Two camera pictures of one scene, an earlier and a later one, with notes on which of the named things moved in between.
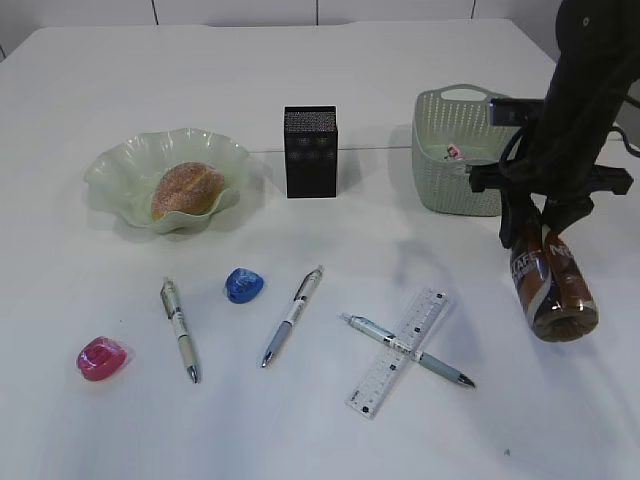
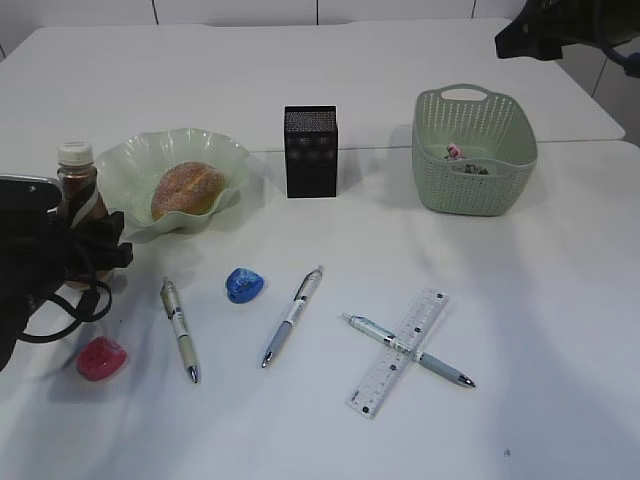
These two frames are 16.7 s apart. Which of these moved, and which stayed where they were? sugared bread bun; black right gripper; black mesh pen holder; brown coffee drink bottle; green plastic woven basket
Moved: black right gripper; brown coffee drink bottle
Stayed: sugared bread bun; green plastic woven basket; black mesh pen holder
